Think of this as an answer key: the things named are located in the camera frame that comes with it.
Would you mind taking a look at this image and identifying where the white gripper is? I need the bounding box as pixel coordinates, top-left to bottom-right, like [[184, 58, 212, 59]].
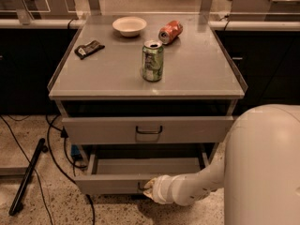
[[143, 175, 174, 204]]

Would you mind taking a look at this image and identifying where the grey drawer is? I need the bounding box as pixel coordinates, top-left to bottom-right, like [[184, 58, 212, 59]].
[[62, 116, 233, 145], [75, 143, 209, 195]]

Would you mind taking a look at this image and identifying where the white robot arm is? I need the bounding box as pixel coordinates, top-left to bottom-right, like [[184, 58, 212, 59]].
[[143, 104, 300, 225]]

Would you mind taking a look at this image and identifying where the grey top drawer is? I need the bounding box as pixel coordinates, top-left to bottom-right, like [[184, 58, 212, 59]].
[[62, 116, 233, 145]]

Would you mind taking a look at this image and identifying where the grey drawer cabinet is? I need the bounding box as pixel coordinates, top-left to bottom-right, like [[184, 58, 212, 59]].
[[47, 13, 248, 199]]

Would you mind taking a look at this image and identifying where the blue plug box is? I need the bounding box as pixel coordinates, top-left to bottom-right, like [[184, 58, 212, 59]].
[[70, 144, 82, 160]]

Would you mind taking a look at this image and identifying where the black floor bar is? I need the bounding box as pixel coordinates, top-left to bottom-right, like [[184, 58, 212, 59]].
[[8, 138, 46, 216]]

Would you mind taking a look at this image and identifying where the green soda can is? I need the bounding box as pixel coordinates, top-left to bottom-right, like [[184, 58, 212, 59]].
[[142, 40, 164, 82]]

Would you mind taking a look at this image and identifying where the dark snack packet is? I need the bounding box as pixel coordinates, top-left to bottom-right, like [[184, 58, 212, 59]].
[[74, 40, 105, 60]]

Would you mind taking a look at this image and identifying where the orange soda can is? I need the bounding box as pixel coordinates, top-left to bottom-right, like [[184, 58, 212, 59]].
[[158, 21, 183, 45]]

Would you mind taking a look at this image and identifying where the white bowl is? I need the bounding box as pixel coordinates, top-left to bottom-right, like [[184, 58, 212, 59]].
[[112, 17, 147, 38]]

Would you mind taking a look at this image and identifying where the black floor cable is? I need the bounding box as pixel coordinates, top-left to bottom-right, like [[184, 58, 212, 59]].
[[0, 113, 97, 225]]

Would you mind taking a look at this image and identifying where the white horizontal rail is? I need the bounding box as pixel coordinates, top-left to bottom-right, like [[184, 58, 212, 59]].
[[0, 19, 300, 32]]

